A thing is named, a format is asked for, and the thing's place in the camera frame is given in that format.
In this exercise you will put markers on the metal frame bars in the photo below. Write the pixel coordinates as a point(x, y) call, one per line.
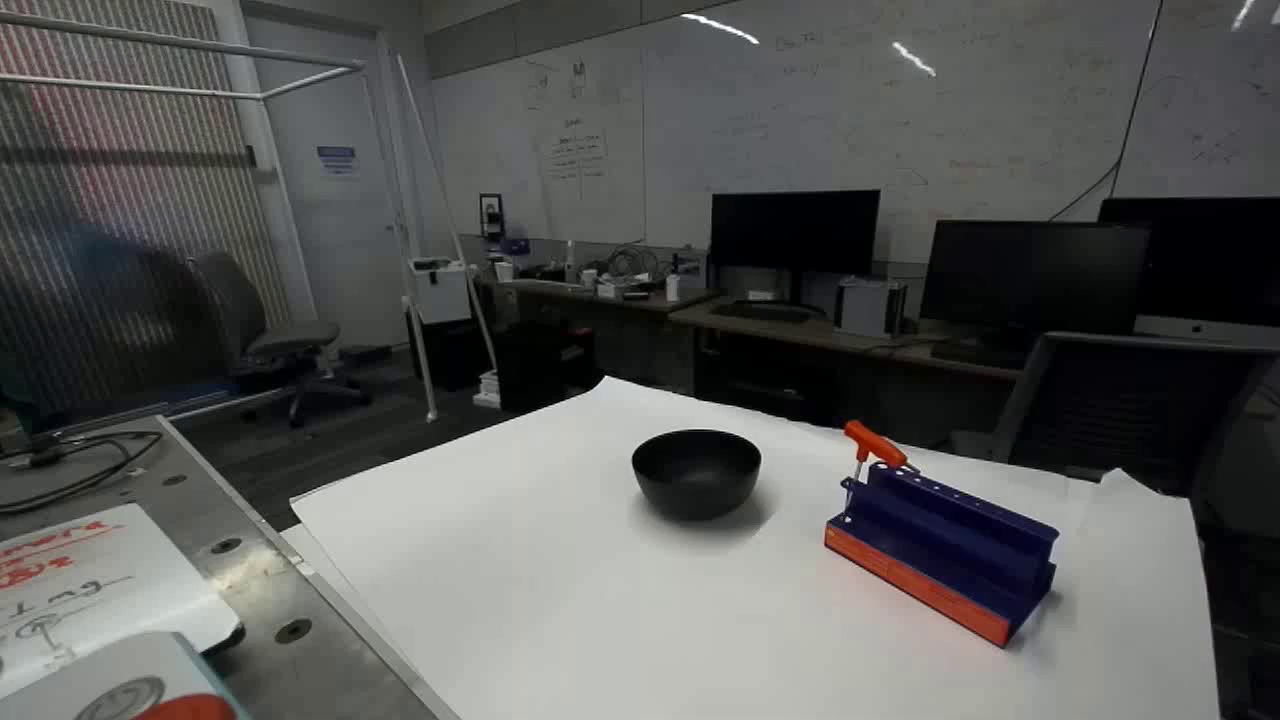
point(175, 61)

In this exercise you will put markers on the blue and orange tool holder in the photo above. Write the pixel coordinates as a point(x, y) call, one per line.
point(947, 548)

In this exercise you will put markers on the black bowl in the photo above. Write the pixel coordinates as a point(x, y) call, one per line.
point(697, 470)

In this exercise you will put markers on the wooden monitor desk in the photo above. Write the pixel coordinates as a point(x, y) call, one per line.
point(826, 338)

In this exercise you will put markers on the wall mounted phone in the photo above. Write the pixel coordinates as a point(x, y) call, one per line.
point(491, 214)

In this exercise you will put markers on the large white paper sheet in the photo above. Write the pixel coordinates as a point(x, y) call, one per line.
point(642, 601)

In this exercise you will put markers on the black computer monitor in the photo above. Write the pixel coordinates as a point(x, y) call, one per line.
point(793, 230)
point(1028, 272)
point(1202, 260)

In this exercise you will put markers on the small white box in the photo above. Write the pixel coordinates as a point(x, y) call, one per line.
point(868, 307)

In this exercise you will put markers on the white easel stand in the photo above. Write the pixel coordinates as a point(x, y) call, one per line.
point(446, 314)

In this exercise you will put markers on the cluttered wooden desk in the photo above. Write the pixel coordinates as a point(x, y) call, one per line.
point(601, 291)

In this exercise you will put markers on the grey office chair with wheels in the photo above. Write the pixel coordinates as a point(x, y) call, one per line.
point(262, 325)

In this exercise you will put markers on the white printed paper sign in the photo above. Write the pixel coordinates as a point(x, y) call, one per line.
point(81, 584)

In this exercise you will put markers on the red and white round object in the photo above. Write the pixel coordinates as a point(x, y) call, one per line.
point(134, 685)

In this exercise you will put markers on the grey mesh back chair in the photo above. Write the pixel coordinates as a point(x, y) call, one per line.
point(1120, 401)

